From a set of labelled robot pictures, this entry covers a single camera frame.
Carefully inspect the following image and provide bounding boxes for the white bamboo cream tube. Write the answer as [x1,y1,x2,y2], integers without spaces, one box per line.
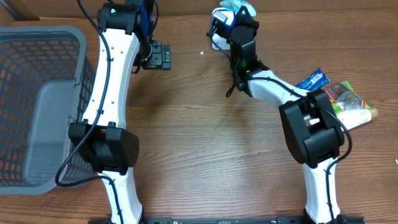
[337,108,379,130]

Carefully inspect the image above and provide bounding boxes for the brown cardboard backboard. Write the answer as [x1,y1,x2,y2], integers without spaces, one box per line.
[5,0,397,20]

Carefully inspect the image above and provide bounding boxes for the blue snack packet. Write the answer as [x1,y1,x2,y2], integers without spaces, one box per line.
[296,68,330,91]

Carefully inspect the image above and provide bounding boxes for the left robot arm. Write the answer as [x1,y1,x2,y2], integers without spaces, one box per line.
[68,1,171,223]

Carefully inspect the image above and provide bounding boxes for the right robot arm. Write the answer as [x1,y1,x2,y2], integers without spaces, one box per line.
[217,6,351,223]

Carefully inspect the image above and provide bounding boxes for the green red snack packet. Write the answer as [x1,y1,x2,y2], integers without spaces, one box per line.
[325,81,371,115]

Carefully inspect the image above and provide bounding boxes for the mint green wipes packet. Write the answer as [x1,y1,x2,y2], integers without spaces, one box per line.
[220,0,257,17]

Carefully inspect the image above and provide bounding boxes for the white barcode scanner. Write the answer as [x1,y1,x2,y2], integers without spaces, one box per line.
[212,7,230,50]

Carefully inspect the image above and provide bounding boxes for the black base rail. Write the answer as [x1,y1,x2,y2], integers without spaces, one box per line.
[87,215,365,224]

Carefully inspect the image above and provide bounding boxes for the grey plastic mesh basket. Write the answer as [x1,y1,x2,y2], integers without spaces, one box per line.
[1,26,95,195]

